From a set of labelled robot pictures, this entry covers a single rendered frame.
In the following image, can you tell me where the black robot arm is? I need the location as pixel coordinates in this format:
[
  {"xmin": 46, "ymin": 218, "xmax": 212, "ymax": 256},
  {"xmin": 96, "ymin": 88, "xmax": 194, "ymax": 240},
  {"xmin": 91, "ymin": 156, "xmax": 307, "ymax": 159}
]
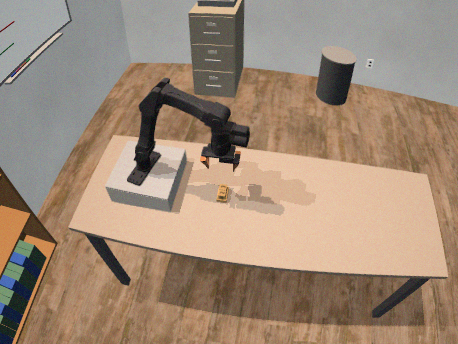
[{"xmin": 127, "ymin": 77, "xmax": 250, "ymax": 186}]

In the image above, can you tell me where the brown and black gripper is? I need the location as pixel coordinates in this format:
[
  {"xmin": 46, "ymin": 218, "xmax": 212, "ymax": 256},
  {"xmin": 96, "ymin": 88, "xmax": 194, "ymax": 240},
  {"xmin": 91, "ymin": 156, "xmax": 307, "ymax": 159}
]
[{"xmin": 200, "ymin": 142, "xmax": 241, "ymax": 170}]

